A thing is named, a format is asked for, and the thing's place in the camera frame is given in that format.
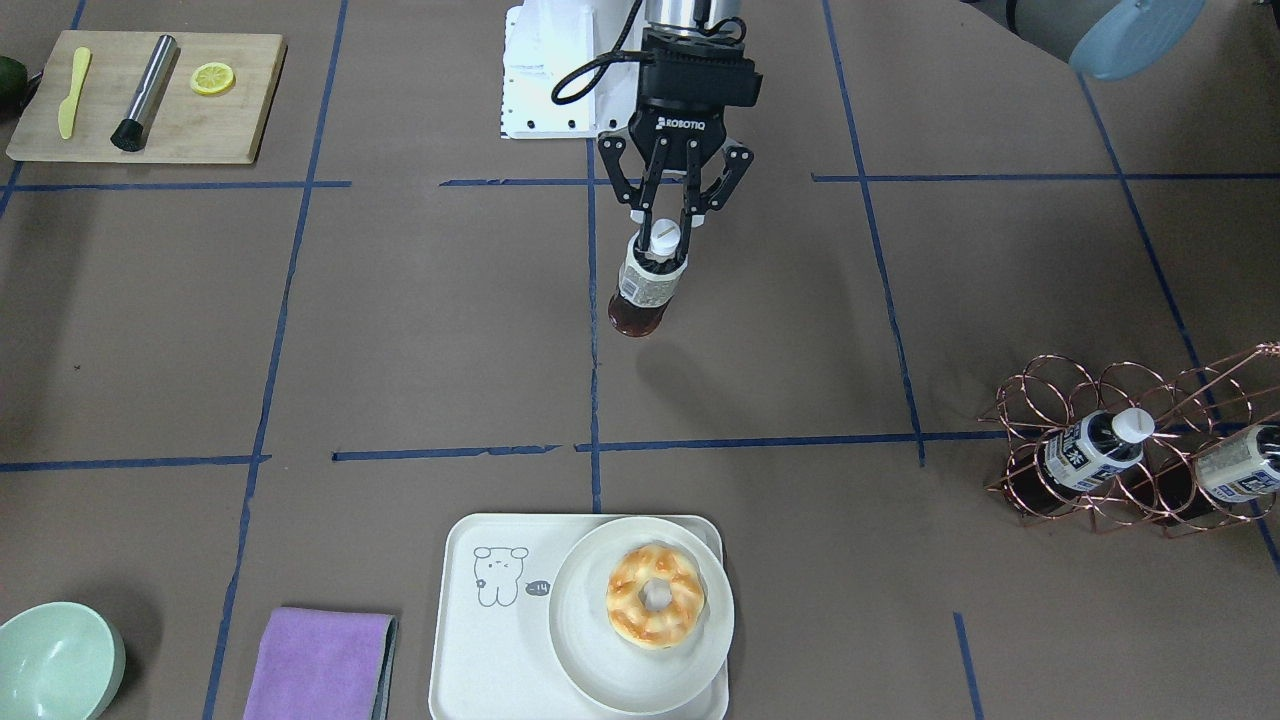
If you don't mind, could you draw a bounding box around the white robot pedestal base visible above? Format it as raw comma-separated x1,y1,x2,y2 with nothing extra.
500,1,637,140

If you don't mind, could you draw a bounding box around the tea bottle white cap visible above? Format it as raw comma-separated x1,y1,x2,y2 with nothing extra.
607,222,691,338

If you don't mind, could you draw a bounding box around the lemon slice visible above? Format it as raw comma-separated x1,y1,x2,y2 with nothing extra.
189,61,237,97

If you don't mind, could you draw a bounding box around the glazed donut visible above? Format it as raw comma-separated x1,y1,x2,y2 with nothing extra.
605,544,707,650

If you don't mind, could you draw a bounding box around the green lime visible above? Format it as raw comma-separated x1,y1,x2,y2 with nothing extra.
0,56,29,120

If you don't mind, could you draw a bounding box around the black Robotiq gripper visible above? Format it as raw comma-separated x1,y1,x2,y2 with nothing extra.
598,28,763,231

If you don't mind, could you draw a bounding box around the copper wire bottle rack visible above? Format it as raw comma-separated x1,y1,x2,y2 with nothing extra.
983,342,1277,539

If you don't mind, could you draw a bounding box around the purple folded cloth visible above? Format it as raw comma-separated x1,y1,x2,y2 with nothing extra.
243,607,398,719

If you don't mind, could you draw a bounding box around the white round plate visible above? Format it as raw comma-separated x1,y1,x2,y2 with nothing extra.
548,516,735,717

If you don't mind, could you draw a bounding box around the mint green bowl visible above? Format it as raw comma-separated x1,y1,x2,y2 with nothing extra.
1,601,125,719

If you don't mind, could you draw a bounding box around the beige serving tray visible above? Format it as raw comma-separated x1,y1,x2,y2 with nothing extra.
428,512,735,719

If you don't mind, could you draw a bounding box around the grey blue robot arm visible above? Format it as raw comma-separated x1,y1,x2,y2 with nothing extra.
552,1,1204,224

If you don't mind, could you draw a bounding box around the wooden cutting board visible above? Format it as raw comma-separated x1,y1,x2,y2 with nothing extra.
6,29,287,165

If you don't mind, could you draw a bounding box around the yellow plastic knife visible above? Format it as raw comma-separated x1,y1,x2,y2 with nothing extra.
58,46,92,141

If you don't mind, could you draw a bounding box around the tea bottle in rack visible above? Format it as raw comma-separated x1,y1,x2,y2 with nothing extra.
1155,423,1279,527
1018,407,1156,514

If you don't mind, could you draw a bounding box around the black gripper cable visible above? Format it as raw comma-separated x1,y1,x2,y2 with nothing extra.
550,0,660,108

